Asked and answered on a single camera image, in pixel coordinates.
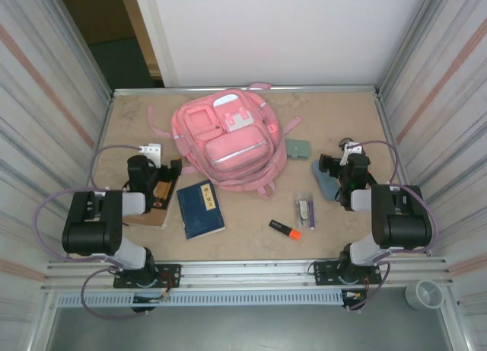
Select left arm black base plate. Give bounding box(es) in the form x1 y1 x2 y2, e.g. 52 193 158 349
113 263 182 289

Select clear stationery pouch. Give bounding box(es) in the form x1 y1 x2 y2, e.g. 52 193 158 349
293 191 316 230

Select aluminium mounting rail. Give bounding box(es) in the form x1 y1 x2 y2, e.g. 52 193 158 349
41 256 456 293

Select blue book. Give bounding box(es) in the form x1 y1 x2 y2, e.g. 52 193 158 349
176 180 226 241

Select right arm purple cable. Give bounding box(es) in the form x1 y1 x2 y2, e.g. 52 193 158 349
344 140 439 312

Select pink backpack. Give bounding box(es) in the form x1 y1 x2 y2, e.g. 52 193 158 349
147 82 302 198

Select aluminium table edge frame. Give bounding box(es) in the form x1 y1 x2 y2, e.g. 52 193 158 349
66 85 433 260

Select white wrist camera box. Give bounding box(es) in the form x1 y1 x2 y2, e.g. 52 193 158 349
138 142 161 166
339 142 363 165

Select green wallet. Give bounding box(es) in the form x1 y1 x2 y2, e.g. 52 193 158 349
285 138 311 161

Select brown book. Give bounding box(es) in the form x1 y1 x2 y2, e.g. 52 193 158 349
122 175 180 229

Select black orange highlighter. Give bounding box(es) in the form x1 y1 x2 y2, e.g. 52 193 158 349
269 219 302 241

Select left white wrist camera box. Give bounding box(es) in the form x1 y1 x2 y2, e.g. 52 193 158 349
138 142 161 166

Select blue-grey oval case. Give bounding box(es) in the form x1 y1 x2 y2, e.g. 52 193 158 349
311 158 343 202

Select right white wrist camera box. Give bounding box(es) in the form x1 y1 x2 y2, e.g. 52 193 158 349
339 142 363 165

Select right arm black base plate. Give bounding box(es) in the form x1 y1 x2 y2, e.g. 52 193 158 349
314 260 382 287

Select grey slotted cable duct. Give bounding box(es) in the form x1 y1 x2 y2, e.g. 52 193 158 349
56 292 345 307

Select brown door frame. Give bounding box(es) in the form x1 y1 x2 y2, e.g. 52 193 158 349
116 0 165 88

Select grey tape roll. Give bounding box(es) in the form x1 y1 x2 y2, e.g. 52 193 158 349
405 279 444 311

